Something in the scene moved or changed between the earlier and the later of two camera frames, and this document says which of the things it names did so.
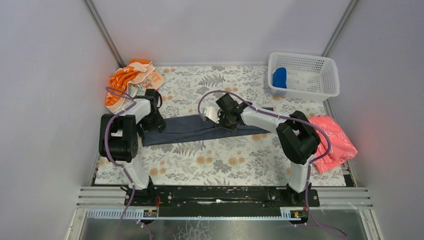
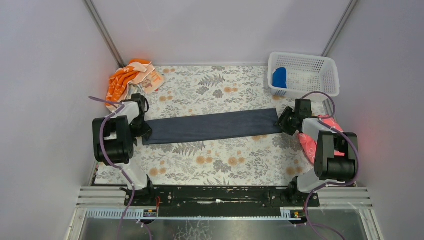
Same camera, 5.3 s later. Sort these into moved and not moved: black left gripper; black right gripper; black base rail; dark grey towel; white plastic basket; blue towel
Moved: black left gripper; black right gripper
Not moved: blue towel; white plastic basket; black base rail; dark grey towel
